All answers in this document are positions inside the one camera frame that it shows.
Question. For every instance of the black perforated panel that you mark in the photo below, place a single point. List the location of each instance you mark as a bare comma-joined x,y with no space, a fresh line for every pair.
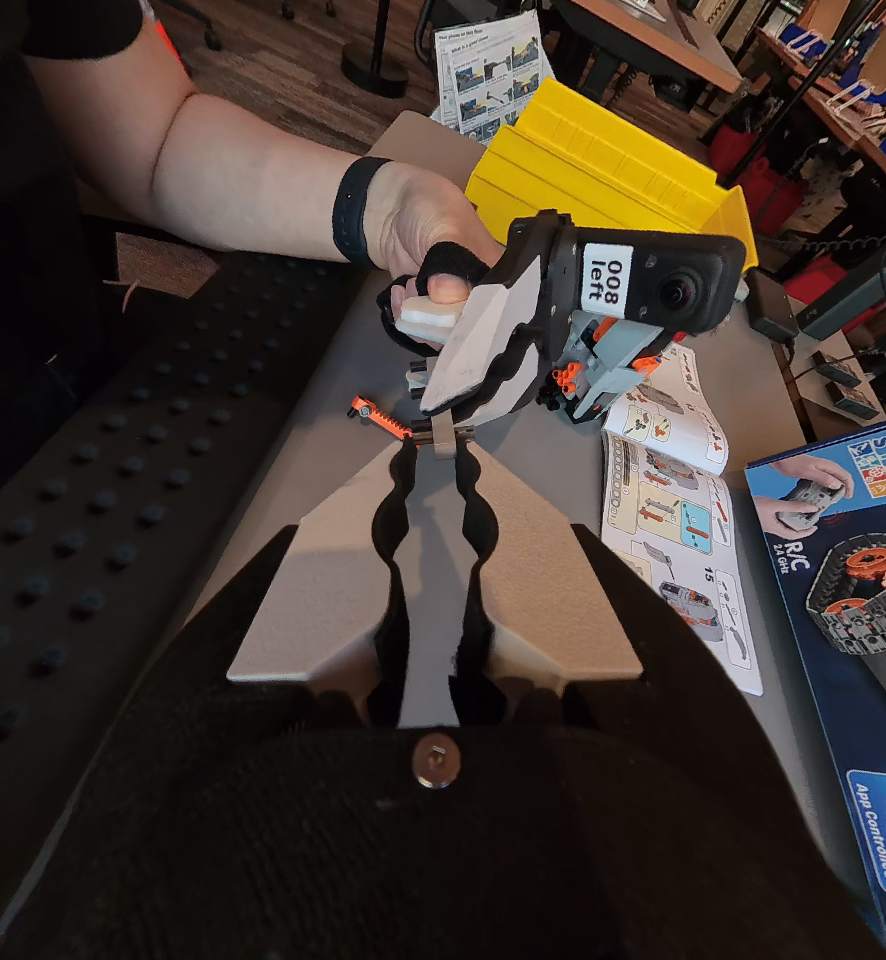
150,450

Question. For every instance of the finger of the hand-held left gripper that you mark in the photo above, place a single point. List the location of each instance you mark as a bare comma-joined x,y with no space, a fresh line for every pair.
473,345
521,390

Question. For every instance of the orange toothed rack piece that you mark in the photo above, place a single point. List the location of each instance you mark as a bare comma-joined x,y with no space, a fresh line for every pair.
386,424

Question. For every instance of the yellow plastic bin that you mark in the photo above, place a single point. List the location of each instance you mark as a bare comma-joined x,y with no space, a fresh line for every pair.
585,157

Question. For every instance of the person's left hand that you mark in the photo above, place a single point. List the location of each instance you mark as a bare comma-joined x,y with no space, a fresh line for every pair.
428,217

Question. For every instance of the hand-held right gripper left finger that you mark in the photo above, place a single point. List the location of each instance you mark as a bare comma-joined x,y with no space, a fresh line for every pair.
315,600

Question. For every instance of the grey desk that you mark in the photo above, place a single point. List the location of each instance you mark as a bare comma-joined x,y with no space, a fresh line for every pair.
548,465

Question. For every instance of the small black charger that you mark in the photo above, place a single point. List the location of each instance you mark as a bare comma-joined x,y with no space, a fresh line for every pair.
859,403

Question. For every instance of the black power adapter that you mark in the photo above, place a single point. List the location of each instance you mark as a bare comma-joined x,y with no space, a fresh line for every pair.
769,300

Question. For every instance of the blue robot kit box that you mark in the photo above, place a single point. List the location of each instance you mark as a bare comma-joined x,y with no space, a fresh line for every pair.
847,675

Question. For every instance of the grey orange brick robot model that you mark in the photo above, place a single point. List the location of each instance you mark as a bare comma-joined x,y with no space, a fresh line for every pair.
608,375

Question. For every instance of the red bag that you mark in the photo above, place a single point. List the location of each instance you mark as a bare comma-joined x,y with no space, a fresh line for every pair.
769,191

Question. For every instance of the dark teal device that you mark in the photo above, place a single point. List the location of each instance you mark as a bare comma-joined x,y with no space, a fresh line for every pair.
862,285

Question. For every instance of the black stand base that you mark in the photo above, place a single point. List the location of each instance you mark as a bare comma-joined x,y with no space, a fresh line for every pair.
375,71

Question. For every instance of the printed paper sheet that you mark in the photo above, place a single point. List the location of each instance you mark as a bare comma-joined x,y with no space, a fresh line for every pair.
488,75

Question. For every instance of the black wristband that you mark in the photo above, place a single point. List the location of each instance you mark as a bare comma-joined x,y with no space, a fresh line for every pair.
353,217

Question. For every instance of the open instruction booklet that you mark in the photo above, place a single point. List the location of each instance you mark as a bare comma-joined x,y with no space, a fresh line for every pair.
667,525

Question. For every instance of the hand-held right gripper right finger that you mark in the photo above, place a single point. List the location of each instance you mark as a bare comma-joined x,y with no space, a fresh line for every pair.
555,600

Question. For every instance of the wooden table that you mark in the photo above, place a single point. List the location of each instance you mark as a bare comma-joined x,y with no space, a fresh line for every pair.
660,45
847,127

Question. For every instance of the person's left forearm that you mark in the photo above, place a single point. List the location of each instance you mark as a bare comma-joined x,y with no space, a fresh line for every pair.
225,187

